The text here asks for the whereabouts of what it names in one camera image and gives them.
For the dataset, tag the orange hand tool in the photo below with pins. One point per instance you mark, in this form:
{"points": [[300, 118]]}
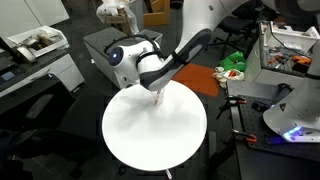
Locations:
{"points": [[301, 59]]}

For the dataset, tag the black swivel chair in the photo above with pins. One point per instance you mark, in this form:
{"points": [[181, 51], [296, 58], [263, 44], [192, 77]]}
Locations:
{"points": [[233, 25]]}

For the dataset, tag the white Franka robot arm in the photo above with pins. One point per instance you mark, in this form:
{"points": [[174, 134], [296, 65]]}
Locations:
{"points": [[196, 23]]}

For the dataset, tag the orange floor mat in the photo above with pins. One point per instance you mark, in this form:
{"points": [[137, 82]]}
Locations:
{"points": [[196, 78]]}

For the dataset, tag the black orange bar clamp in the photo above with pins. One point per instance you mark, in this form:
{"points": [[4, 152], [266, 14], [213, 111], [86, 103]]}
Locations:
{"points": [[246, 136], [237, 99]]}

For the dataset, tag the grey white headset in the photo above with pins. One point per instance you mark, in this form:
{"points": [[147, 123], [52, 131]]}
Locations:
{"points": [[26, 54]]}

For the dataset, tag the black perforated robot table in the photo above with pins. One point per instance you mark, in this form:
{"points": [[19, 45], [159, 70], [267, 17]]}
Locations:
{"points": [[256, 133]]}

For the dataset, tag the crumpled white plastic bag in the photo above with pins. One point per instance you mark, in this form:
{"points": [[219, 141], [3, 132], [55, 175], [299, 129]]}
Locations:
{"points": [[111, 8]]}

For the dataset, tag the green plastic bag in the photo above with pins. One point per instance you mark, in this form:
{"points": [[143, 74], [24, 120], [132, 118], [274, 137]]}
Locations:
{"points": [[235, 61]]}

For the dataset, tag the grey printer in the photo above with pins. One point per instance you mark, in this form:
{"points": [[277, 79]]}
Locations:
{"points": [[43, 70]]}

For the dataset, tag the white bag with items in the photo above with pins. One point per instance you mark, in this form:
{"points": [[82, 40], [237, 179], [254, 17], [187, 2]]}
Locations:
{"points": [[230, 75]]}

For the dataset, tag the dark office chair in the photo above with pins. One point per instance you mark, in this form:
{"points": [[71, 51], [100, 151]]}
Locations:
{"points": [[66, 120]]}

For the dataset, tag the white tool cart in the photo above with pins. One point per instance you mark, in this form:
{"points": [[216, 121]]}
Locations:
{"points": [[266, 66]]}

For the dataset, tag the white plastic bin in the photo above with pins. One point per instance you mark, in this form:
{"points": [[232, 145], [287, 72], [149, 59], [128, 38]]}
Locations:
{"points": [[293, 36]]}

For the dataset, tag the white tray with clutter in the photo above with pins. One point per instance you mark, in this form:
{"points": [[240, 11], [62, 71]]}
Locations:
{"points": [[40, 40]]}

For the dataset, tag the wooden crate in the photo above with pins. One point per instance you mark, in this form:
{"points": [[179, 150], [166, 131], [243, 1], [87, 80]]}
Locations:
{"points": [[156, 15]]}

